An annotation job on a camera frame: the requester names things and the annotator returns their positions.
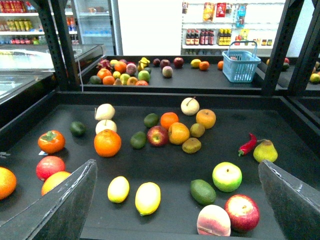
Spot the left drinks shelf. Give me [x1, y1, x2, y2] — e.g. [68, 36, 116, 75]
[0, 0, 79, 46]

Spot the green apple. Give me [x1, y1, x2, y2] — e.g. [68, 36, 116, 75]
[212, 162, 243, 193]

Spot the red yellow apple centre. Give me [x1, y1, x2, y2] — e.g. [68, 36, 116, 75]
[147, 125, 169, 147]

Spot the far yellow lemon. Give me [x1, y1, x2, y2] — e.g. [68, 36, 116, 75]
[190, 58, 202, 69]

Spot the green lime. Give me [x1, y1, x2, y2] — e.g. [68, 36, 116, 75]
[190, 179, 217, 206]
[130, 131, 147, 150]
[143, 113, 159, 129]

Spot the white pear upper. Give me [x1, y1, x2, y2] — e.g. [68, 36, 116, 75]
[94, 103, 116, 121]

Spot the far orange tangerine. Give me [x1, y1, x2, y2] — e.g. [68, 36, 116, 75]
[198, 61, 210, 71]

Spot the orange persimmon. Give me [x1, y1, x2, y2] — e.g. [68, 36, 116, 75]
[37, 130, 66, 154]

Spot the yellow orange fruit centre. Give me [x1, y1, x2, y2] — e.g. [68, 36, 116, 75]
[168, 122, 190, 145]

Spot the white pear with stem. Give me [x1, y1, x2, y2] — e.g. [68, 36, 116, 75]
[180, 97, 200, 116]

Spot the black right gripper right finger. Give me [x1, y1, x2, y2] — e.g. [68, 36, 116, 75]
[258, 160, 320, 240]

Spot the brown kiwi lower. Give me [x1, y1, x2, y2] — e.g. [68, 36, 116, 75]
[182, 137, 202, 154]

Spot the green lime near front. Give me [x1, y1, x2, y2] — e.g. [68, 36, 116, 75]
[190, 179, 217, 206]

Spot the pink peach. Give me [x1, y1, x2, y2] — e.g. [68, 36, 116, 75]
[196, 204, 231, 237]
[162, 66, 173, 78]

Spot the blue plastic basket far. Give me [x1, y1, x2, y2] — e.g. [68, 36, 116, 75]
[222, 40, 261, 83]

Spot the small yellow lemon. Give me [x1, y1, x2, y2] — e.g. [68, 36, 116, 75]
[107, 176, 130, 204]

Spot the red chili pepper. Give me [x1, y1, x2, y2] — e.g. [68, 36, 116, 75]
[238, 133, 258, 157]

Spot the dark green avocado left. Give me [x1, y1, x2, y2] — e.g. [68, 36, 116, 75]
[69, 121, 86, 137]

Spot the green lime centre upper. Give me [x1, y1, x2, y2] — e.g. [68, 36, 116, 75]
[143, 113, 159, 129]

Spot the green lime centre lower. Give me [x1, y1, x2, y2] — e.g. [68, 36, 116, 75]
[130, 131, 147, 150]

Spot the far pink peach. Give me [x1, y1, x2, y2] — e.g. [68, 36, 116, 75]
[162, 66, 173, 78]

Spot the golden orange pear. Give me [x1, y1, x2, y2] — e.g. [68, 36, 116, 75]
[195, 109, 216, 129]

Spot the white pear lower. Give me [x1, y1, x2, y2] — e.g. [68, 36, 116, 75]
[95, 119, 118, 134]

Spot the orange fruit far left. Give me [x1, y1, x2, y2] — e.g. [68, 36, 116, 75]
[0, 167, 17, 200]

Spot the large yellow lemon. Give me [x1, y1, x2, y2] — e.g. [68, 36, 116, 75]
[135, 182, 161, 216]

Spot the red apple front left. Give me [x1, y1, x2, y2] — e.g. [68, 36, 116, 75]
[35, 155, 66, 181]

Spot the brown kiwi upper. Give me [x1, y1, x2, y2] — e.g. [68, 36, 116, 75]
[189, 123, 206, 138]

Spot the large orange with navel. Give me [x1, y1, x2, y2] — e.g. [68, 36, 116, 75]
[93, 129, 122, 158]

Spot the glass freezer chest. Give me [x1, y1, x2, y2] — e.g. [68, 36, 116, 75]
[0, 44, 105, 99]

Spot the far pile of fruit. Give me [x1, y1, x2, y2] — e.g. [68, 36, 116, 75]
[89, 57, 152, 86]

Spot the red apple front right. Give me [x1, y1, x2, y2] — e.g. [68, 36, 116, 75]
[224, 194, 260, 233]

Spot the white far product shelf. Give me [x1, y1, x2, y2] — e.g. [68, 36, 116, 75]
[180, 0, 285, 57]

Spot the yellow green pear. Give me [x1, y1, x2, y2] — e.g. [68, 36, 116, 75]
[253, 140, 278, 163]

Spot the black shelf post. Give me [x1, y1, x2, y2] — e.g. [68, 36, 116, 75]
[30, 0, 80, 91]

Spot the small orange tangerine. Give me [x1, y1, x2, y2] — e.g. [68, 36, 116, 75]
[160, 112, 179, 130]

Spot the yellow orange mango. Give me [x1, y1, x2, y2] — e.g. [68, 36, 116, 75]
[41, 171, 71, 196]

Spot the brown kiwi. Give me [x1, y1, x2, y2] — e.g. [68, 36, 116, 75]
[182, 137, 202, 154]
[189, 123, 206, 138]

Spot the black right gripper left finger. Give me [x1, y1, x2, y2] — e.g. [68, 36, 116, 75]
[0, 159, 98, 240]

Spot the dark red far apple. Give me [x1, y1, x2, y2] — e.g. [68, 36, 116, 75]
[173, 57, 185, 69]

